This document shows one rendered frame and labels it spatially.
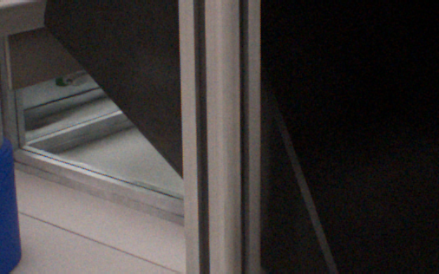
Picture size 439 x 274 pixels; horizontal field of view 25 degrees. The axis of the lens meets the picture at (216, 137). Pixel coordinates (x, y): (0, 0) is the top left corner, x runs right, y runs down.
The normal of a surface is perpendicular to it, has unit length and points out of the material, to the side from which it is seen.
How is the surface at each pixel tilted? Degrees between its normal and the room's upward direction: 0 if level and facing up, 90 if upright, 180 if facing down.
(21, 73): 90
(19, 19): 90
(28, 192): 0
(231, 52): 90
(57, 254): 0
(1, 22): 90
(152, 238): 0
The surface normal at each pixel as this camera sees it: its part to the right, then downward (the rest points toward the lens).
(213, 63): -0.64, 0.25
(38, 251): -0.01, -0.95
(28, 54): 0.77, 0.20
